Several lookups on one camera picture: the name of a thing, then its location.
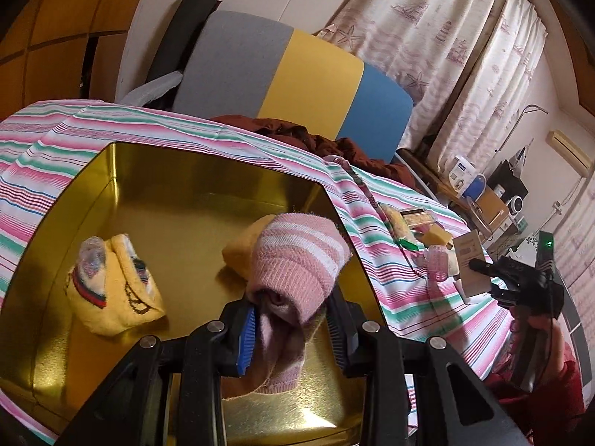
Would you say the air conditioner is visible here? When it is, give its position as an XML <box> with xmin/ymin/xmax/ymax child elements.
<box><xmin>545</xmin><ymin>130</ymin><xmax>593</xmax><ymax>172</ymax></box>

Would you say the pink hair roller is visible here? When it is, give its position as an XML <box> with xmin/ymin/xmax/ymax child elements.
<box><xmin>425</xmin><ymin>245</ymin><xmax>461</xmax><ymax>284</ymax></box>

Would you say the brown red jacket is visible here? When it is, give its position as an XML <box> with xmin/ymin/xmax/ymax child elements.
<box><xmin>209</xmin><ymin>114</ymin><xmax>419</xmax><ymax>191</ymax></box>

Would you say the person's right hand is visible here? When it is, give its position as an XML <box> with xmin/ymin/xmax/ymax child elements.
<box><xmin>510</xmin><ymin>313</ymin><xmax>559</xmax><ymax>349</ymax></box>

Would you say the wooden wardrobe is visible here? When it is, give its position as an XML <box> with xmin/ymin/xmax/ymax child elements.
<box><xmin>0</xmin><ymin>0</ymin><xmax>159</xmax><ymax>122</ymax></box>

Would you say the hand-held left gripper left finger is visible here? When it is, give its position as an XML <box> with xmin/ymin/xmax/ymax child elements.
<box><xmin>56</xmin><ymin>300</ymin><xmax>257</xmax><ymax>446</ymax></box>

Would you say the brown cardboard box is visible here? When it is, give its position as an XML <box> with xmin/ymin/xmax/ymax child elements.
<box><xmin>474</xmin><ymin>190</ymin><xmax>509</xmax><ymax>230</ymax></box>

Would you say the white blue box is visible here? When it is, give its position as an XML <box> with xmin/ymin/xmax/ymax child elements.
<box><xmin>448</xmin><ymin>153</ymin><xmax>479</xmax><ymax>193</ymax></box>

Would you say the gold tin box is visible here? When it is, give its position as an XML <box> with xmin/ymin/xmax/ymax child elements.
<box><xmin>0</xmin><ymin>142</ymin><xmax>386</xmax><ymax>446</ymax></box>

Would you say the black box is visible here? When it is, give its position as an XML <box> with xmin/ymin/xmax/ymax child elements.
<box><xmin>488</xmin><ymin>160</ymin><xmax>528</xmax><ymax>200</ymax></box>

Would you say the small yellow sponge block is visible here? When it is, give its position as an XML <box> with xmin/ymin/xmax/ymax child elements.
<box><xmin>418</xmin><ymin>225</ymin><xmax>454</xmax><ymax>254</ymax></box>

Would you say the grey yellow blue cushion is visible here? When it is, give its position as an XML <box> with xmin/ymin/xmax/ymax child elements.
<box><xmin>170</xmin><ymin>9</ymin><xmax>414</xmax><ymax>168</ymax></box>

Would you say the white chair armrest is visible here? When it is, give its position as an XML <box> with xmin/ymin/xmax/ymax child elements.
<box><xmin>118</xmin><ymin>72</ymin><xmax>184</xmax><ymax>105</ymax></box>

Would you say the thin cable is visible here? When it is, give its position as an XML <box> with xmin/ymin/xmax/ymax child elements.
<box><xmin>395</xmin><ymin>237</ymin><xmax>431</xmax><ymax>284</ymax></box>

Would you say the blue jug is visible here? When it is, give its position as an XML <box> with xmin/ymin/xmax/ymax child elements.
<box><xmin>462</xmin><ymin>174</ymin><xmax>489</xmax><ymax>200</ymax></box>

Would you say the striped tablecloth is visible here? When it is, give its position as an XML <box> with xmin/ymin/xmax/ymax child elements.
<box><xmin>0</xmin><ymin>99</ymin><xmax>517</xmax><ymax>446</ymax></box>

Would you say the wooden side table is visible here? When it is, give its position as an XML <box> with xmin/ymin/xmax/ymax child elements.
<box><xmin>397</xmin><ymin>149</ymin><xmax>466</xmax><ymax>207</ymax></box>

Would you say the yellow printed sock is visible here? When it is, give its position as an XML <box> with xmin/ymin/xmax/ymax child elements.
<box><xmin>65</xmin><ymin>233</ymin><xmax>165</xmax><ymax>337</ymax></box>

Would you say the patterned curtain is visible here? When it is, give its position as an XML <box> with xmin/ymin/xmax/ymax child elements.
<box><xmin>316</xmin><ymin>0</ymin><xmax>517</xmax><ymax>149</ymax></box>
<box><xmin>428</xmin><ymin>0</ymin><xmax>549</xmax><ymax>172</ymax></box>

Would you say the braided cord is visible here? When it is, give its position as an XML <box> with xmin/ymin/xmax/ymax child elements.
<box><xmin>325</xmin><ymin>154</ymin><xmax>396</xmax><ymax>228</ymax></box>

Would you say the clear cracker packet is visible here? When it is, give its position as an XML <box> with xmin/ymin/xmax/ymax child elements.
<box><xmin>400</xmin><ymin>205</ymin><xmax>440</xmax><ymax>233</ymax></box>

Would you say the large yellow sponge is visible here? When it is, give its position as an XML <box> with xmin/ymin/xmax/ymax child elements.
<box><xmin>221</xmin><ymin>214</ymin><xmax>280</xmax><ymax>284</ymax></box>

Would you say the pale cardboard box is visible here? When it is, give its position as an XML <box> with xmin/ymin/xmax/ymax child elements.
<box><xmin>452</xmin><ymin>230</ymin><xmax>496</xmax><ymax>305</ymax></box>

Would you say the green yellow snack packet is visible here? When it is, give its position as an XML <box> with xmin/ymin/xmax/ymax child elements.
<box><xmin>381</xmin><ymin>204</ymin><xmax>421</xmax><ymax>252</ymax></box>

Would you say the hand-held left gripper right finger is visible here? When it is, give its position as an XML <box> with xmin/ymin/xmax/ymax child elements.
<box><xmin>327</xmin><ymin>295</ymin><xmax>526</xmax><ymax>446</ymax></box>

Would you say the pink striped sock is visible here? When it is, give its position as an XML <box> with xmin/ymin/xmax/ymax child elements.
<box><xmin>221</xmin><ymin>213</ymin><xmax>354</xmax><ymax>398</ymax></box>

